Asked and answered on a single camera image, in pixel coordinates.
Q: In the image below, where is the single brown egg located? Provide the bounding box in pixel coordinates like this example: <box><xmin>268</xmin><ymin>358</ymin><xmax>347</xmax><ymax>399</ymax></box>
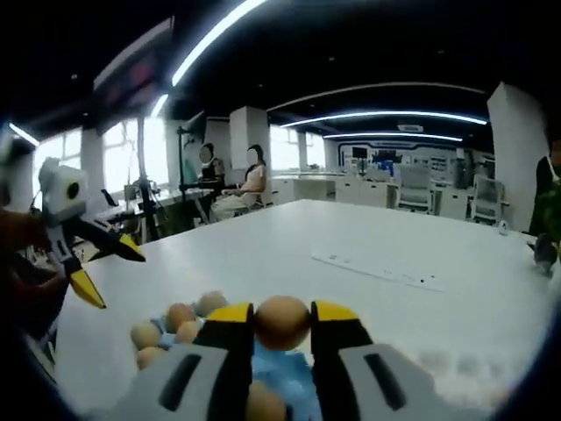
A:
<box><xmin>130</xmin><ymin>322</ymin><xmax>161</xmax><ymax>351</ymax></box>
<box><xmin>174</xmin><ymin>320</ymin><xmax>205</xmax><ymax>346</ymax></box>
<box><xmin>195</xmin><ymin>291</ymin><xmax>229</xmax><ymax>317</ymax></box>
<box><xmin>245</xmin><ymin>380</ymin><xmax>288</xmax><ymax>421</ymax></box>
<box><xmin>136</xmin><ymin>346</ymin><xmax>170</xmax><ymax>369</ymax></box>
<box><xmin>253</xmin><ymin>296</ymin><xmax>312</xmax><ymax>351</ymax></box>
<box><xmin>165</xmin><ymin>303</ymin><xmax>197</xmax><ymax>330</ymax></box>

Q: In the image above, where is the white lab counter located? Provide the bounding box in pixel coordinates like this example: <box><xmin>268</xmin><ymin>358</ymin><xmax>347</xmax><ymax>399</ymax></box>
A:
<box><xmin>269</xmin><ymin>173</ymin><xmax>404</xmax><ymax>207</ymax></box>

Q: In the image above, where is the white plastic egg holder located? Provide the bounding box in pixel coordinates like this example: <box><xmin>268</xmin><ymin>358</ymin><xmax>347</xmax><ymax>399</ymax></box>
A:
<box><xmin>411</xmin><ymin>346</ymin><xmax>514</xmax><ymax>396</ymax></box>

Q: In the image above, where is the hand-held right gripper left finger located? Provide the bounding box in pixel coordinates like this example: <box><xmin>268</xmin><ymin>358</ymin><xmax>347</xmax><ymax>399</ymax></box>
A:
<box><xmin>82</xmin><ymin>301</ymin><xmax>256</xmax><ymax>421</ymax></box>

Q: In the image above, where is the white flat strip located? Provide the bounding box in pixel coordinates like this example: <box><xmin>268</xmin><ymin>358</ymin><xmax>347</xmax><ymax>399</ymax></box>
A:
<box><xmin>309</xmin><ymin>249</ymin><xmax>446</xmax><ymax>294</ymax></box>

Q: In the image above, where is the white office chair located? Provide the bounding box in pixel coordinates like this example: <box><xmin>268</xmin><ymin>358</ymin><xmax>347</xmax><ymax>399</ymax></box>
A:
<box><xmin>396</xmin><ymin>168</ymin><xmax>436</xmax><ymax>216</ymax></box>
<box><xmin>469</xmin><ymin>174</ymin><xmax>510</xmax><ymax>225</ymax></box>

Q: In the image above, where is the person's left hand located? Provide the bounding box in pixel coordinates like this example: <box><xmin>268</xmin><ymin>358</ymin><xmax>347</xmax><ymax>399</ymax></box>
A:
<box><xmin>0</xmin><ymin>205</ymin><xmax>50</xmax><ymax>255</ymax></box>

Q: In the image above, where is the white square pillar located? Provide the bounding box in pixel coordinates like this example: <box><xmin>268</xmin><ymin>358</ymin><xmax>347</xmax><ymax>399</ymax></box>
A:
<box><xmin>230</xmin><ymin>104</ymin><xmax>271</xmax><ymax>207</ymax></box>
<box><xmin>486</xmin><ymin>81</ymin><xmax>552</xmax><ymax>233</ymax></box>

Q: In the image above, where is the black tripod stand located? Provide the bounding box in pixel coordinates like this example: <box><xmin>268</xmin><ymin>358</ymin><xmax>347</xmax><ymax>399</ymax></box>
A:
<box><xmin>131</xmin><ymin>113</ymin><xmax>166</xmax><ymax>245</ymax></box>

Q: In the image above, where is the dark hanging sign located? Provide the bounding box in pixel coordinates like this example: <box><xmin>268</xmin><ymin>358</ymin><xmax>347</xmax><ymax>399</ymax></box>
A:
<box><xmin>93</xmin><ymin>17</ymin><xmax>175</xmax><ymax>109</ymax></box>

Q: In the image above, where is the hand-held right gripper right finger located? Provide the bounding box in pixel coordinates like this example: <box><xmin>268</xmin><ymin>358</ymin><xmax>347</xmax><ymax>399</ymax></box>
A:
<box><xmin>309</xmin><ymin>300</ymin><xmax>487</xmax><ymax>421</ymax></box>

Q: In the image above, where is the grey gadget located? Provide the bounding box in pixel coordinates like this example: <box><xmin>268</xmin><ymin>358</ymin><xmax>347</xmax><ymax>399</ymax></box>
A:
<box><xmin>532</xmin><ymin>232</ymin><xmax>560</xmax><ymax>268</ymax></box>

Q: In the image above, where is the ceiling light strip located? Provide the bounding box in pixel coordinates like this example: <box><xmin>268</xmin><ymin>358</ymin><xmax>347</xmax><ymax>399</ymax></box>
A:
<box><xmin>280</xmin><ymin>110</ymin><xmax>488</xmax><ymax>129</ymax></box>
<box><xmin>335</xmin><ymin>131</ymin><xmax>464</xmax><ymax>143</ymax></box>
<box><xmin>170</xmin><ymin>0</ymin><xmax>268</xmax><ymax>88</ymax></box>

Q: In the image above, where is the blue egg tray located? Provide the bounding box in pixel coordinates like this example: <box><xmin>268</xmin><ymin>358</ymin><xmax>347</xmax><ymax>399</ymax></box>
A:
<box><xmin>148</xmin><ymin>306</ymin><xmax>323</xmax><ymax>421</ymax></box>

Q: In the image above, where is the white table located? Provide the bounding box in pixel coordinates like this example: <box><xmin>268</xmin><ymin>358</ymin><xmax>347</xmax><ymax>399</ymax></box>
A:
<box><xmin>54</xmin><ymin>197</ymin><xmax>561</xmax><ymax>421</ymax></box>

